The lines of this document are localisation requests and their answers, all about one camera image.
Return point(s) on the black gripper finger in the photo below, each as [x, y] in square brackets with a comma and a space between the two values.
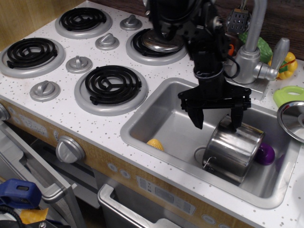
[196, 116]
[236, 117]

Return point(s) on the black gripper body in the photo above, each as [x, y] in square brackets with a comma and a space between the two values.
[214, 92]

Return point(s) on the stainless steel pot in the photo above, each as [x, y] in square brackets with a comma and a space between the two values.
[231, 152]

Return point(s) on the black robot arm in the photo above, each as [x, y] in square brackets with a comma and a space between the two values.
[200, 26]

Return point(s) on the grey plastic sink basin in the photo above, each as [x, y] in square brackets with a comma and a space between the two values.
[161, 117]

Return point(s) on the silver toy faucet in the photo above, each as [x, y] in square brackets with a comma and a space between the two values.
[248, 56]

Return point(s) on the orange toy carrot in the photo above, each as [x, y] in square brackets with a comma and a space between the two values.
[231, 50]

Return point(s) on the green plastic toy piece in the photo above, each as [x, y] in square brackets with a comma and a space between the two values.
[288, 94]

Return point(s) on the yellow toy corn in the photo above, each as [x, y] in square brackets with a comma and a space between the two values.
[156, 144]

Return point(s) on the purple toy eggplant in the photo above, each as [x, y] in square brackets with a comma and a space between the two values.
[265, 154]

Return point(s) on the steel lid at right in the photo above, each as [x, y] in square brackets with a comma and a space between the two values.
[290, 117]

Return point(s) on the small steel pan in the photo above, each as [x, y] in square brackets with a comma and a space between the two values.
[235, 41]

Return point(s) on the green toy vegetable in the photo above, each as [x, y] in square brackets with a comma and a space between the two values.
[266, 52]

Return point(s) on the yellow toy bell pepper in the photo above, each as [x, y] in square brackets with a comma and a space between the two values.
[288, 67]

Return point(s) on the steel lid on burner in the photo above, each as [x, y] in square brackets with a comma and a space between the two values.
[156, 43]

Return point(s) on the hanging metal spatula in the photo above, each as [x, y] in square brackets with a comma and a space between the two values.
[239, 19]

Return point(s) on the back right black burner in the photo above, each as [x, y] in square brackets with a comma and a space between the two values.
[143, 50]

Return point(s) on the black burner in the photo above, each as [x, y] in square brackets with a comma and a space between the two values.
[112, 85]
[31, 52]
[143, 50]
[81, 19]

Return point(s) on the front black burner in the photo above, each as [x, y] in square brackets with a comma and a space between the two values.
[112, 85]

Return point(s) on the silver stove knob back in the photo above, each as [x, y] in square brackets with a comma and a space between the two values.
[131, 23]

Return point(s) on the silver stove knob middle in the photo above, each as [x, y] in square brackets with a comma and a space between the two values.
[107, 42]

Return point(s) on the silver stove knob left-centre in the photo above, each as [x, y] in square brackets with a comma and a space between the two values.
[79, 65]

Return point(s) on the silver oven dial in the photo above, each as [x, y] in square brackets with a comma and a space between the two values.
[68, 150]

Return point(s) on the back left black burner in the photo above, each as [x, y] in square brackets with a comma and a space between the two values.
[81, 19]

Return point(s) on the silver stove knob front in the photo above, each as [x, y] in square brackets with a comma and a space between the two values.
[44, 91]

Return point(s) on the silver dial at left edge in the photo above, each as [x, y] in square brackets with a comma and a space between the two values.
[4, 114]

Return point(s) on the blue clamp tool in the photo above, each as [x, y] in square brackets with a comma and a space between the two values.
[20, 194]

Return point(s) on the yellow cloth piece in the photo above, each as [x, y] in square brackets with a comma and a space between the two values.
[29, 216]

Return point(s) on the silver dishwasher door handle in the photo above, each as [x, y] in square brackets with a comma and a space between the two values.
[132, 219]

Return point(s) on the silver oven door handle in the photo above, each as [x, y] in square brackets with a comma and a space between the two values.
[28, 165]

